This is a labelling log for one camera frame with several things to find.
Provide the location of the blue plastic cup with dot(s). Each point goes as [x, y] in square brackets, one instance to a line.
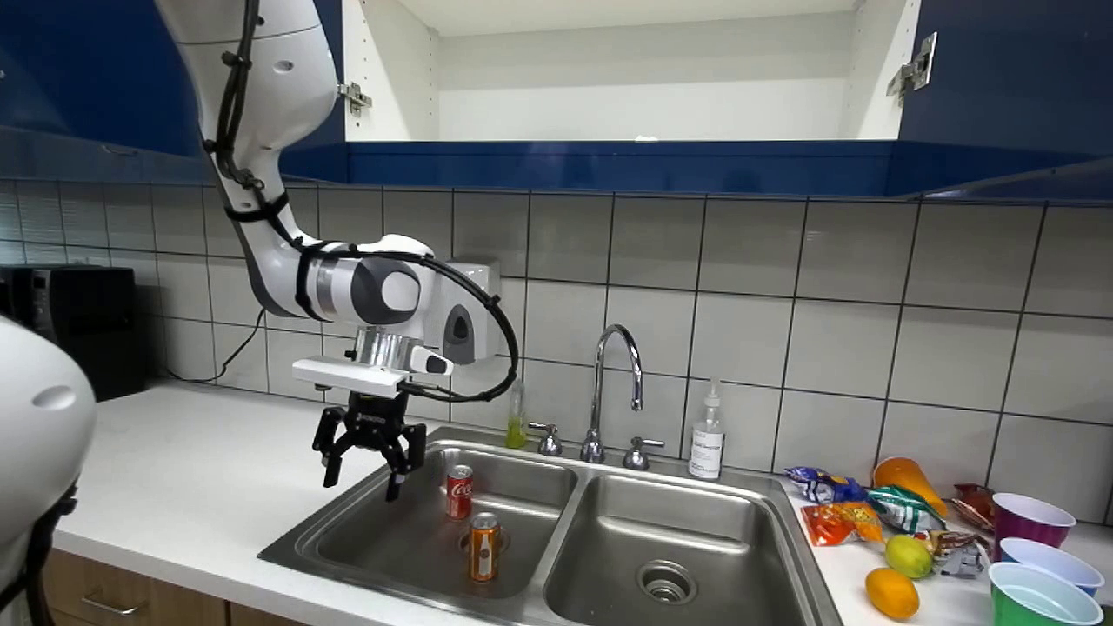
[1062, 563]

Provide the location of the open white-lined wall cabinet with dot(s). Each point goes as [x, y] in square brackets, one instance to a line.
[649, 83]

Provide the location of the red-orange chip bag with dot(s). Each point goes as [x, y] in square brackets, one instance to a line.
[836, 525]

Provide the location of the green apple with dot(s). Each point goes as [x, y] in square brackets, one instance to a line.
[908, 559]

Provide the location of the green dish soap bottle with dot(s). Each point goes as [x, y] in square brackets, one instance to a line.
[515, 427]

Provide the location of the chrome gooseneck faucet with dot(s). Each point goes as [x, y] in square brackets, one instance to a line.
[620, 350]

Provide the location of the green snack bag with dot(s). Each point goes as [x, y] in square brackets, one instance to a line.
[904, 511]

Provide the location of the green plastic cup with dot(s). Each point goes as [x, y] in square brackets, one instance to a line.
[1037, 599]

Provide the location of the stainless steel double sink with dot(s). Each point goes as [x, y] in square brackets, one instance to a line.
[673, 525]

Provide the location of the orange Fanta can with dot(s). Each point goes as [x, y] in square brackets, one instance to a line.
[484, 552]

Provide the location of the orange fruit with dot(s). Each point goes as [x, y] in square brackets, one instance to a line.
[890, 593]

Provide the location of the blue glossy cabinet door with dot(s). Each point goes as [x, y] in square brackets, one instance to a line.
[93, 71]
[1021, 71]

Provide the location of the white wall soap dispenser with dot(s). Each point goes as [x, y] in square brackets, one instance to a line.
[460, 335]

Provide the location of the purple plastic cup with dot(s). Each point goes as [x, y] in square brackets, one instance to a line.
[1032, 520]

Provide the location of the black microwave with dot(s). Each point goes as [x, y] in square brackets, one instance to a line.
[80, 332]

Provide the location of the clear pump soap bottle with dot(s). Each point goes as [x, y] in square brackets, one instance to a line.
[707, 448]

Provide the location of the blue snack bag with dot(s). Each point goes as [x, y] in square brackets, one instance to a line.
[820, 482]

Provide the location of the red soda can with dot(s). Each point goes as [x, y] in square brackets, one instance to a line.
[460, 491]

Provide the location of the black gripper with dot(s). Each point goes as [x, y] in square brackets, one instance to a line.
[377, 413]

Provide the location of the orange toy squash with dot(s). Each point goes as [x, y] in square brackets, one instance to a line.
[908, 482]

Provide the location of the silver colourful snack wrapper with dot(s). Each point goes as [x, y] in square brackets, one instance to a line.
[961, 556]

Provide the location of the wooden base cabinet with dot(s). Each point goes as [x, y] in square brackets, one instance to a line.
[175, 602]

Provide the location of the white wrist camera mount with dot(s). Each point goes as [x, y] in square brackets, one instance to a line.
[371, 372]

